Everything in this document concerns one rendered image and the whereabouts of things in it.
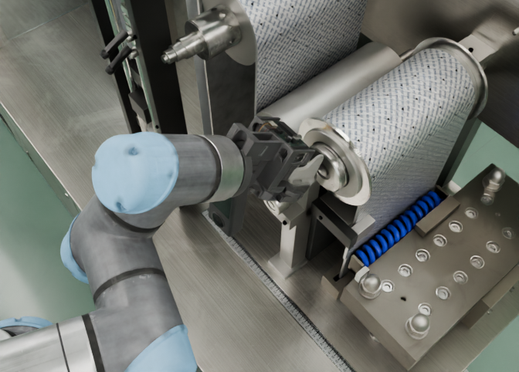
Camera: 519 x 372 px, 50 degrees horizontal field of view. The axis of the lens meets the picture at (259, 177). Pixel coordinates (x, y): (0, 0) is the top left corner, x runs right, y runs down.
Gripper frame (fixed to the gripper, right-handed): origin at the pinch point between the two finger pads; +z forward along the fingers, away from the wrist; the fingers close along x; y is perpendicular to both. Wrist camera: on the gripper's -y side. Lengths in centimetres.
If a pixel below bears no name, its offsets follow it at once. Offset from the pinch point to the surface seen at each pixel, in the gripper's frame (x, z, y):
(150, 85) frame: 25.3, -9.3, -2.8
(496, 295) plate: -29.0, 29.1, -4.3
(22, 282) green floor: 87, 42, -127
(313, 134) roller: 2.1, -0.1, 5.5
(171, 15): 66, 29, -6
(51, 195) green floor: 114, 62, -110
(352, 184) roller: -6.4, 1.8, 3.3
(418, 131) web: -7.1, 9.0, 13.2
